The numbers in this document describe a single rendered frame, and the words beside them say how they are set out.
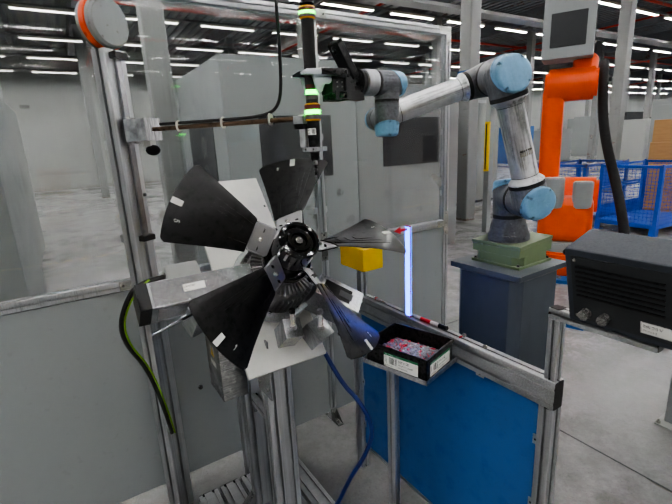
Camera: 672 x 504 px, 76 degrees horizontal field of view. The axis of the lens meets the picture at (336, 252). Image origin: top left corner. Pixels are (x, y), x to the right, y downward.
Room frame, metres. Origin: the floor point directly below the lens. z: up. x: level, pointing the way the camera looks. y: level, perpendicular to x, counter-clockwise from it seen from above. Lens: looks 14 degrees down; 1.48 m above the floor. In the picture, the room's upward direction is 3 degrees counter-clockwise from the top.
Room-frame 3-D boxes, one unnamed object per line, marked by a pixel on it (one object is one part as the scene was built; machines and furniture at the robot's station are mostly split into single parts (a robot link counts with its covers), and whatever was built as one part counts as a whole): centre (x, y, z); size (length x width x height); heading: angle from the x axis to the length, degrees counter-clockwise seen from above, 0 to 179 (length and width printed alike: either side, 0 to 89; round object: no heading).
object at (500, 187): (1.58, -0.66, 1.26); 0.13 x 0.12 x 0.14; 7
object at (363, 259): (1.68, -0.10, 1.02); 0.16 x 0.10 x 0.11; 32
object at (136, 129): (1.48, 0.62, 1.55); 0.10 x 0.07 x 0.09; 67
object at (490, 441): (1.35, -0.31, 0.45); 0.82 x 0.02 x 0.66; 32
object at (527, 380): (1.35, -0.31, 0.82); 0.90 x 0.04 x 0.08; 32
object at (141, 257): (1.52, 0.71, 0.90); 0.08 x 0.06 x 1.80; 157
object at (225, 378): (1.40, 0.41, 0.73); 0.15 x 0.09 x 0.22; 32
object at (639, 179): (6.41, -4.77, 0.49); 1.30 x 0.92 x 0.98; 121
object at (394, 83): (1.39, -0.18, 1.64); 0.11 x 0.08 x 0.09; 123
